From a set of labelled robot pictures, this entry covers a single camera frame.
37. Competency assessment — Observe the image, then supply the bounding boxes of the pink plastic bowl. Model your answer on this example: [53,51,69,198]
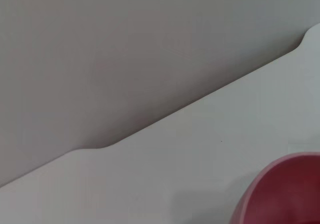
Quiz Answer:
[228,152,320,224]

